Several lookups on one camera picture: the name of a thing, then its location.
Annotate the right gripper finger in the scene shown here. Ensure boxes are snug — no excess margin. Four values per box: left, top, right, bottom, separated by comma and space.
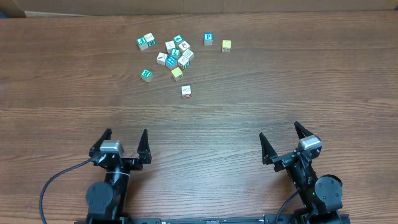
294, 121, 313, 139
259, 133, 278, 165

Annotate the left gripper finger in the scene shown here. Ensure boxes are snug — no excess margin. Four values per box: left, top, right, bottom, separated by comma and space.
137, 129, 152, 164
89, 128, 112, 157

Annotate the white block red side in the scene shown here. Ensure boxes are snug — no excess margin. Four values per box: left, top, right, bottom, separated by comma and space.
181, 85, 192, 98

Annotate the yellow top block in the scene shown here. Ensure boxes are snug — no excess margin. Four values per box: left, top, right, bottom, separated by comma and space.
171, 67, 183, 81

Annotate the yellow block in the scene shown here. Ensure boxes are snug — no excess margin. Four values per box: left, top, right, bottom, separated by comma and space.
171, 67, 183, 81
222, 40, 231, 52

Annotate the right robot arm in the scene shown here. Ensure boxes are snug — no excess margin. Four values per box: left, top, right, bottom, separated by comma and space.
259, 121, 343, 223

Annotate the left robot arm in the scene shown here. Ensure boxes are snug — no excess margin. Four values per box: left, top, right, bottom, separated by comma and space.
85, 129, 152, 223

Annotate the green R letter block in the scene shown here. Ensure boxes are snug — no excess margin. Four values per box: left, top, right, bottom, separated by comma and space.
141, 68, 153, 82

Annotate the blue top block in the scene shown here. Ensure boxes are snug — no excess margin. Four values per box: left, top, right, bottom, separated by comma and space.
165, 56, 178, 70

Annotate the white tool picture block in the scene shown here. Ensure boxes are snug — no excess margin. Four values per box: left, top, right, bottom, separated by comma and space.
157, 52, 169, 66

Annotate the white block dark side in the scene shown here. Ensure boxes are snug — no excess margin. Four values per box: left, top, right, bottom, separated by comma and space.
177, 55, 190, 70

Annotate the green F letter block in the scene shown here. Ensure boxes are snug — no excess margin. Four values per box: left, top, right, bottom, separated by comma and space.
136, 36, 149, 50

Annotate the green J letter block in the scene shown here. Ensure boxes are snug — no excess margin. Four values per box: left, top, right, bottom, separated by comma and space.
170, 48, 181, 60

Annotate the white block green side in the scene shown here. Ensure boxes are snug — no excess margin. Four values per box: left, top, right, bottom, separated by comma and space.
144, 33, 156, 47

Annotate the white grid picture block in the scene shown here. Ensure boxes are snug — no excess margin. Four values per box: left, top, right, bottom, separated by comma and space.
183, 49, 194, 61

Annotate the white plain picture block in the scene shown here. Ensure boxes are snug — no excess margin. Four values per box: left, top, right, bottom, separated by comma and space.
165, 40, 176, 54

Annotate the white red picture block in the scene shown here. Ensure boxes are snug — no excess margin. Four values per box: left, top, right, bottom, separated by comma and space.
178, 40, 190, 52

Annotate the yellow block far right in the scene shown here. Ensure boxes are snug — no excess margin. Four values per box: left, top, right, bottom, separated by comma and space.
222, 40, 231, 52

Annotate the green top picture block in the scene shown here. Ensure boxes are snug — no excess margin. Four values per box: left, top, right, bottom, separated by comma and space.
173, 34, 184, 45

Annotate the blue P letter block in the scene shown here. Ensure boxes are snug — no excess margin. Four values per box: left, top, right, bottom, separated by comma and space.
203, 32, 213, 46

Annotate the cardboard back panel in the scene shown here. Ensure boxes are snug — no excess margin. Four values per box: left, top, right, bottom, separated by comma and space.
1, 0, 397, 17

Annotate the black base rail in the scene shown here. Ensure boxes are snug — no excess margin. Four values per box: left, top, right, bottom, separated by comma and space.
75, 215, 351, 224

